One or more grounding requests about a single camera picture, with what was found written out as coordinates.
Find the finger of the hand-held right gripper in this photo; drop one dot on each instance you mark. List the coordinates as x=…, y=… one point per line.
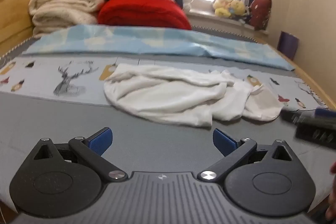
x=326, y=112
x=302, y=116

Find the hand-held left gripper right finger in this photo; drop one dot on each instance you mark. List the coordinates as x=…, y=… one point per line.
x=223, y=141

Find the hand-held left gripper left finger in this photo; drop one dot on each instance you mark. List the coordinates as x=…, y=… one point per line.
x=101, y=140

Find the white garment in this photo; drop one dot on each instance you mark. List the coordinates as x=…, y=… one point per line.
x=162, y=98

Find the purple board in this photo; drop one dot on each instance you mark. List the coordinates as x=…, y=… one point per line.
x=287, y=45

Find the red cushion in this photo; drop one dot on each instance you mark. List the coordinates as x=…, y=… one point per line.
x=260, y=14

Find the light blue patterned quilt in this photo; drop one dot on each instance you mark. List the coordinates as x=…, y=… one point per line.
x=157, y=40

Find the window sill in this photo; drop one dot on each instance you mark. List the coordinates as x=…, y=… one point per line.
x=210, y=18

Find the yellow bear plush toy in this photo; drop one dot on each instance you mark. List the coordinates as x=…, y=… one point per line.
x=239, y=7

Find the red folded blanket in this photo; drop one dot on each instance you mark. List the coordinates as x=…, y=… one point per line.
x=141, y=12

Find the pale yellow plush toy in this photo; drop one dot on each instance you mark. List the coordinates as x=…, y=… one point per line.
x=222, y=7

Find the cream folded blanket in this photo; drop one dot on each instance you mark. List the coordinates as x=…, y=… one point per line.
x=60, y=3

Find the white plush toy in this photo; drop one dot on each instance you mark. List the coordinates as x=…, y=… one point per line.
x=187, y=1

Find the wooden headboard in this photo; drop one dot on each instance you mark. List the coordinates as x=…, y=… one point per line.
x=15, y=11

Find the wooden bed frame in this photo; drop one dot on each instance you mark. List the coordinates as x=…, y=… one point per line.
x=312, y=77

